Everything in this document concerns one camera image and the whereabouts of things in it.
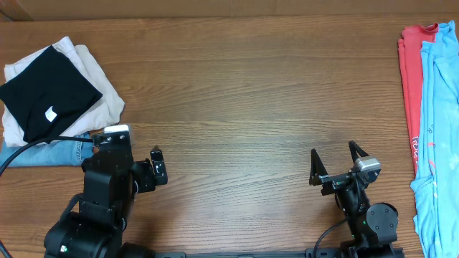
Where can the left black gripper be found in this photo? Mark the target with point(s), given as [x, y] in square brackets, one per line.
[148, 179]

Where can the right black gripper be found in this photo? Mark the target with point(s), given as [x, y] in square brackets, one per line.
[319, 176]

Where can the black t-shirt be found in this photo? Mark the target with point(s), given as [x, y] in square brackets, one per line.
[48, 96]

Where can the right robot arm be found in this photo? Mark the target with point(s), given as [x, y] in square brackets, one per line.
[373, 227]

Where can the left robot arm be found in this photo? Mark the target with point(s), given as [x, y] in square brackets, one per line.
[93, 223]

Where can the blue folded jeans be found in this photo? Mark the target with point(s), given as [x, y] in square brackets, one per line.
[57, 153]

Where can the light blue t-shirt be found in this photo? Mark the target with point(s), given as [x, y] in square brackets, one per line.
[436, 182]

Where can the red t-shirt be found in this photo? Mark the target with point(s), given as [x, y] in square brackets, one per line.
[410, 66]

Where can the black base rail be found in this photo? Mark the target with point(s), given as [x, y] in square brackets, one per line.
[251, 254]

